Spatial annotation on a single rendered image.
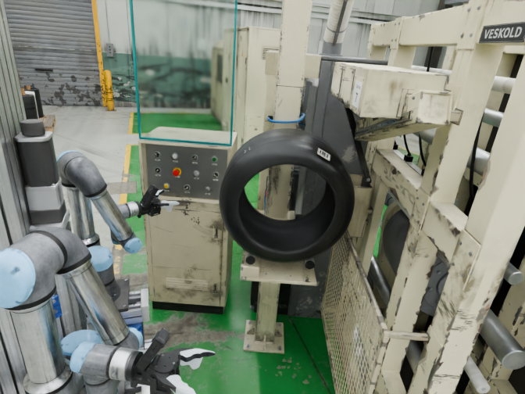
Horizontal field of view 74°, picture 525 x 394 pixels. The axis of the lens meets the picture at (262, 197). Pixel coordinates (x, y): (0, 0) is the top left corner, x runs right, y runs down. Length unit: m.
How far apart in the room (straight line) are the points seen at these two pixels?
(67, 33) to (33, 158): 9.60
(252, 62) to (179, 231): 3.27
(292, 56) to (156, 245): 1.46
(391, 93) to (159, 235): 1.71
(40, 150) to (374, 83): 1.02
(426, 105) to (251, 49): 4.12
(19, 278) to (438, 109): 1.13
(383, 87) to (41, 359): 1.20
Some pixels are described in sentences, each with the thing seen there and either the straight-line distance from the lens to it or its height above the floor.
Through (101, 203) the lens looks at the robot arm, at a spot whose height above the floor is 1.19.
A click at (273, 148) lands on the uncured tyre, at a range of 1.39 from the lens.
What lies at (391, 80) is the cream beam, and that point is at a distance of 1.17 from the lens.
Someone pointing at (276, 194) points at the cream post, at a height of 1.09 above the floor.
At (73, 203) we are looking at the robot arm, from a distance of 1.68.
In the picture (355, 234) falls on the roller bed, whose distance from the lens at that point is 1.96.
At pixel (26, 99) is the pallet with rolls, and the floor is 0.64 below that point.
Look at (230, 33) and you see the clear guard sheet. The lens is 2.00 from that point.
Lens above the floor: 1.82
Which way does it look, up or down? 23 degrees down
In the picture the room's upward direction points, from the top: 5 degrees clockwise
